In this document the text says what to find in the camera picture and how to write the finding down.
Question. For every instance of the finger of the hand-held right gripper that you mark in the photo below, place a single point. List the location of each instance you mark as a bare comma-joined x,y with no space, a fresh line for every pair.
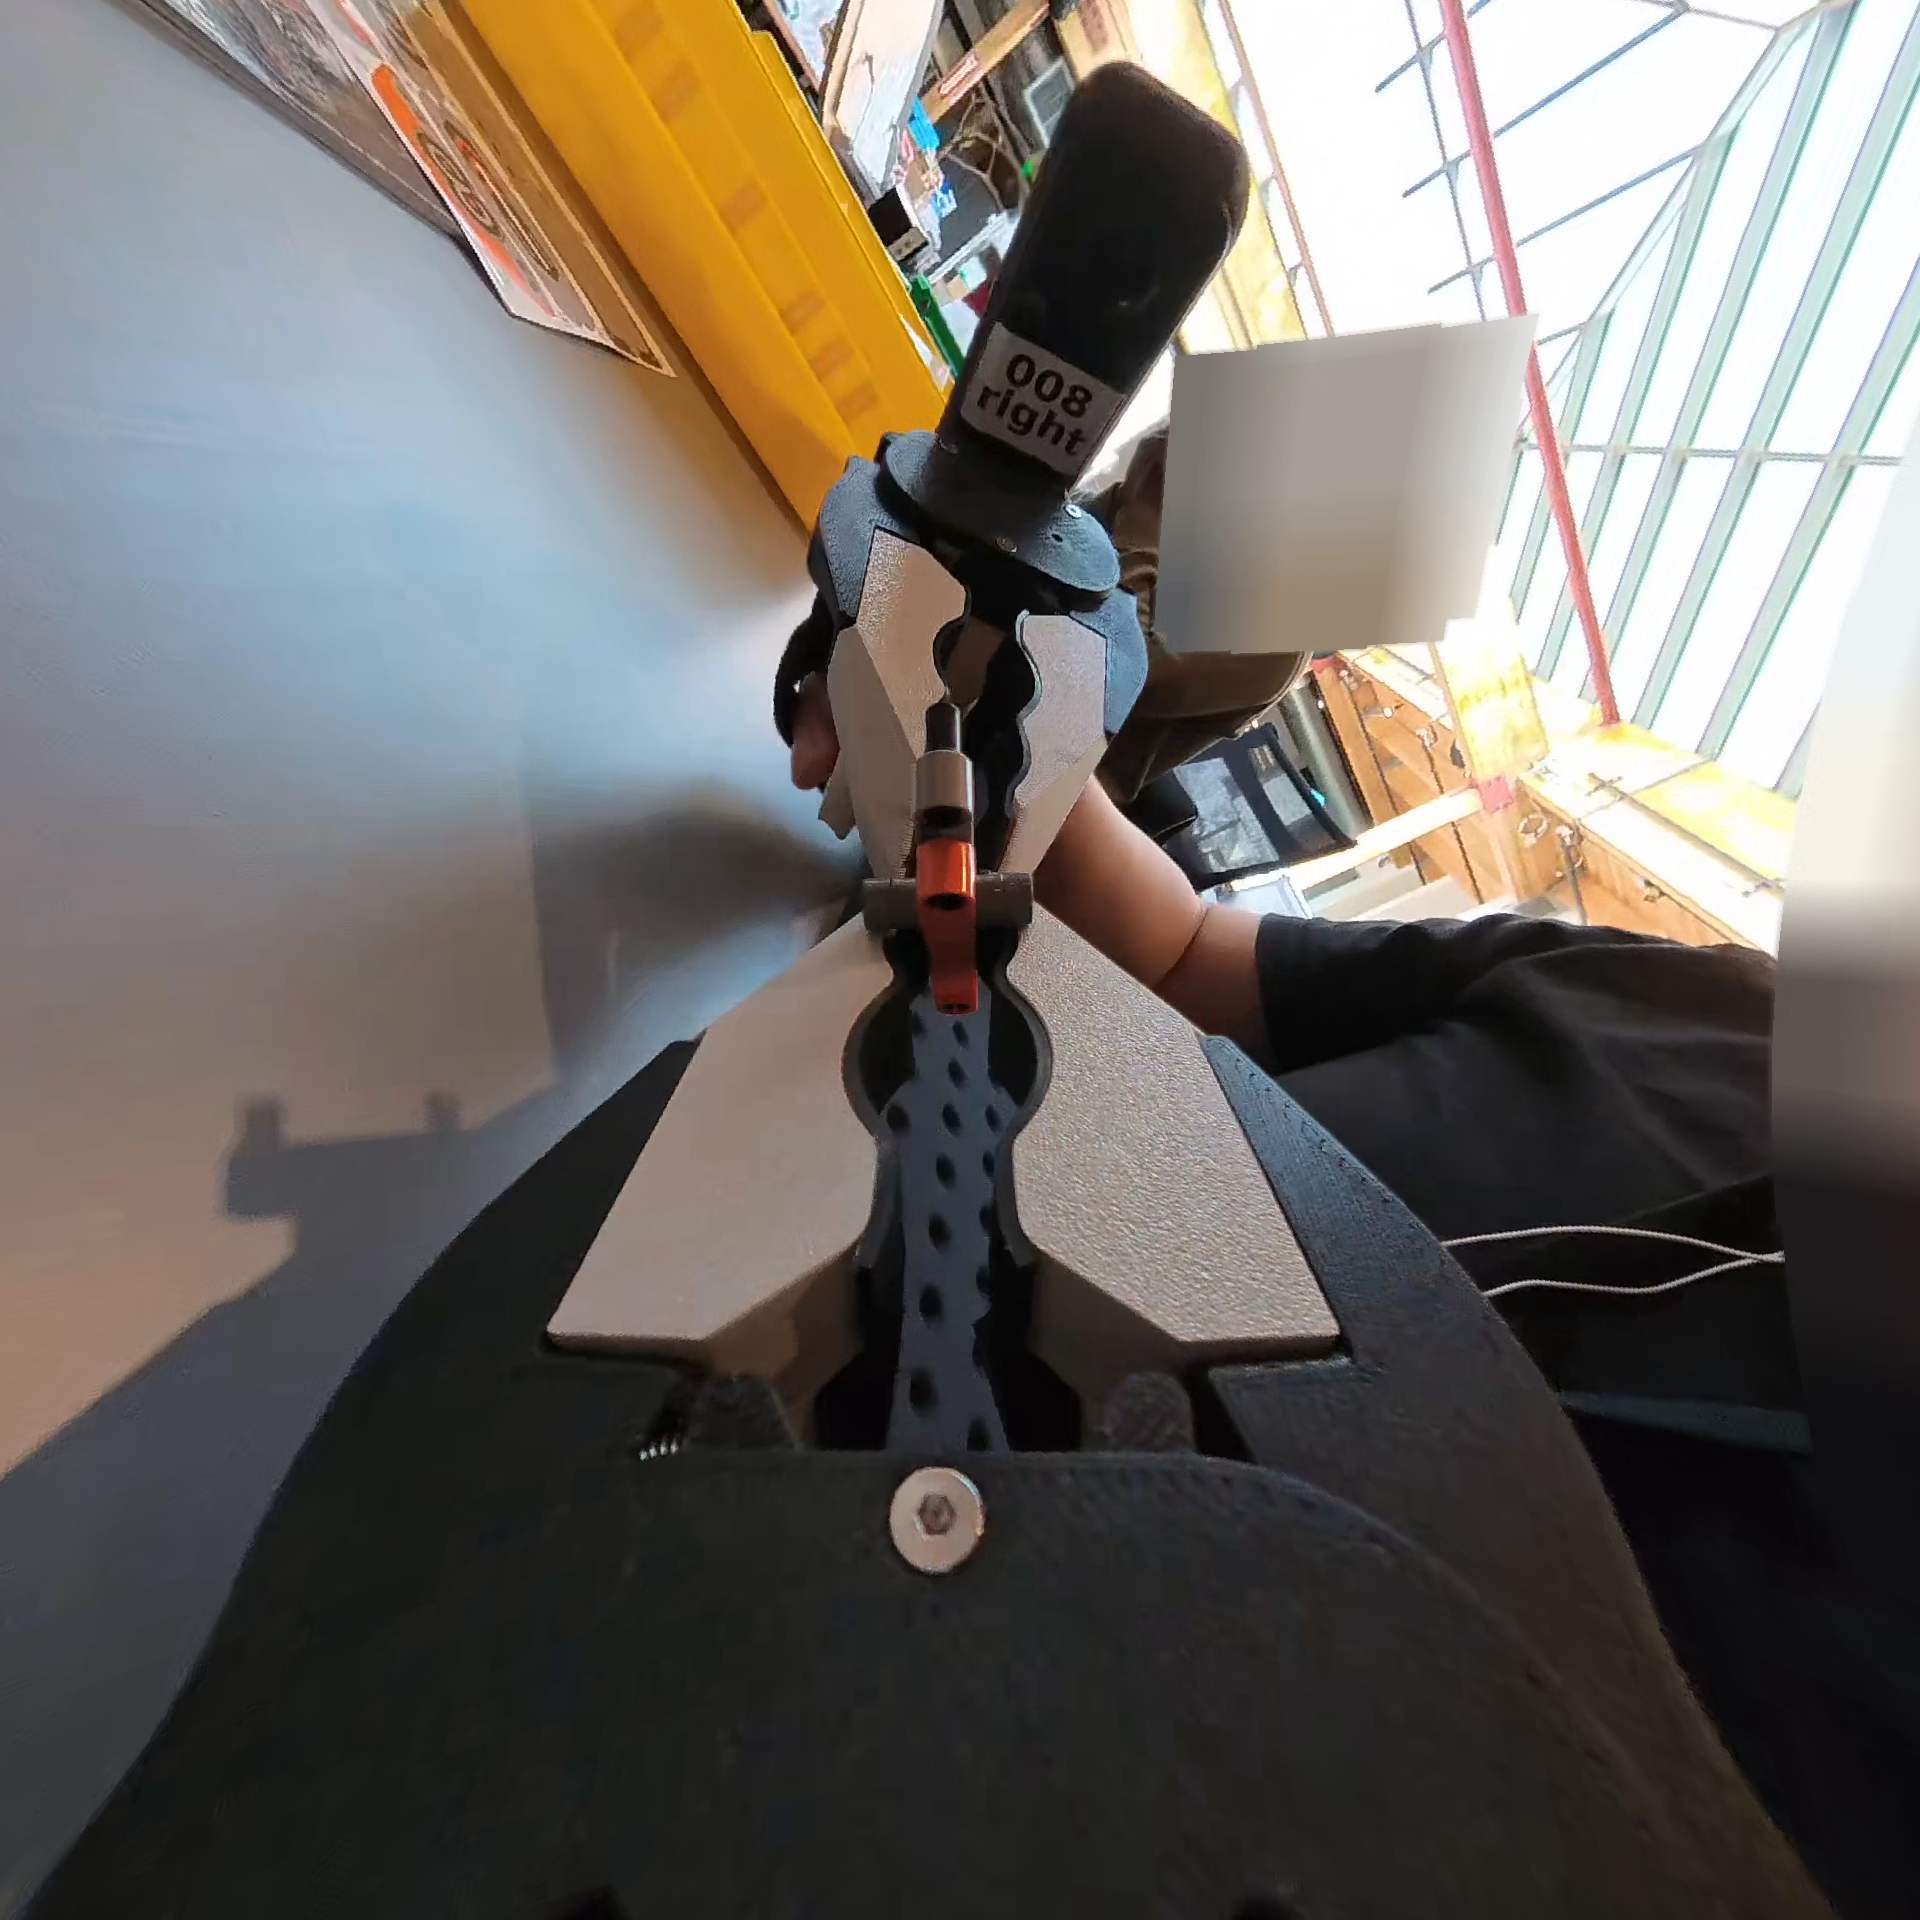
877,673
1067,718

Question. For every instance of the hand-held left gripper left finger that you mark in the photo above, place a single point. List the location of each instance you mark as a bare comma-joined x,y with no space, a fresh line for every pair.
721,1198

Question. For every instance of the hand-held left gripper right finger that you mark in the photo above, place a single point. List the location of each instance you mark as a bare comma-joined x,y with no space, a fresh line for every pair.
1170,1198

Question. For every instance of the orange and grey brick connector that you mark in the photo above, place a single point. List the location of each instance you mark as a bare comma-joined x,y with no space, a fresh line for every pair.
946,914

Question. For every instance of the person's right forearm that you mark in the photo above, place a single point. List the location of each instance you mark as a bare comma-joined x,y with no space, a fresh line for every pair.
1141,914

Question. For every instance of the person's right hand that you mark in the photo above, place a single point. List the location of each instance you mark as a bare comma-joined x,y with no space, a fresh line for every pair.
811,742

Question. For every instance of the green storage bin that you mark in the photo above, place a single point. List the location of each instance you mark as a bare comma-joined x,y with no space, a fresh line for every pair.
933,323

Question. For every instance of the person's black shirt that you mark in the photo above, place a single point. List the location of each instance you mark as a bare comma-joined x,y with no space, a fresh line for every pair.
1501,1078

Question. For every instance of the yellow storage bin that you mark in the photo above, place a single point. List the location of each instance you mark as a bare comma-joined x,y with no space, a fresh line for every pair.
721,194

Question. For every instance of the red pipe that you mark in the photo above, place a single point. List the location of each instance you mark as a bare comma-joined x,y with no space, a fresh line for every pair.
1506,300

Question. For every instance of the orange and white sticker sheet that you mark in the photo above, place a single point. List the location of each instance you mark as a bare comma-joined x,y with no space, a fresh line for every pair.
510,226

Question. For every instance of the skylight window frames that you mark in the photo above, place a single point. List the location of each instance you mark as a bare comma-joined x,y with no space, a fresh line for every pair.
1724,378

